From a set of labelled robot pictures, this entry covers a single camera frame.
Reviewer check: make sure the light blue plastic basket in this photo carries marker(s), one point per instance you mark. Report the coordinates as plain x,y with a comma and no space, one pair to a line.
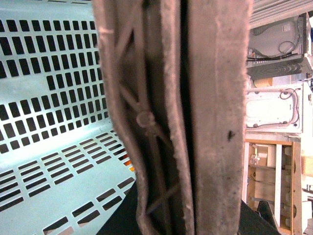
63,170

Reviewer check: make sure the white washing machine back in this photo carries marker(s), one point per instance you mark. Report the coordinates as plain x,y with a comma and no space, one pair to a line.
280,109

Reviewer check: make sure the wooden frame rack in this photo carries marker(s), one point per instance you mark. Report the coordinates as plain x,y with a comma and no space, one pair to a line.
272,173

